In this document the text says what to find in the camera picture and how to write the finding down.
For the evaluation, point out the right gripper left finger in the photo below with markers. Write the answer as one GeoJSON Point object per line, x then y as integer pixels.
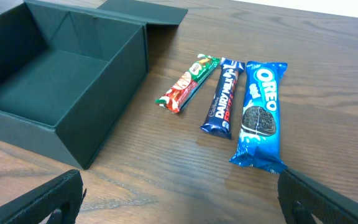
{"type": "Point", "coordinates": [64, 193]}

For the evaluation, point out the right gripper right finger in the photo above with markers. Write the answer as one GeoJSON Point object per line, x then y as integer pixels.
{"type": "Point", "coordinates": [303, 200]}

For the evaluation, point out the blue Oreo cookie pack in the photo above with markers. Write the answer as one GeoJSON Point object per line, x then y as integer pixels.
{"type": "Point", "coordinates": [259, 137]}

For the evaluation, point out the Dairy Milk chocolate bar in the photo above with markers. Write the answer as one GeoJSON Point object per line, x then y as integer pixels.
{"type": "Point", "coordinates": [218, 119]}

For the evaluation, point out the dark green gift box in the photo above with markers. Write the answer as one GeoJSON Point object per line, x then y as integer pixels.
{"type": "Point", "coordinates": [67, 73]}

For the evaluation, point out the KitKat Milo bar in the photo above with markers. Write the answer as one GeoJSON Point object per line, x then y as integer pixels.
{"type": "Point", "coordinates": [178, 96]}

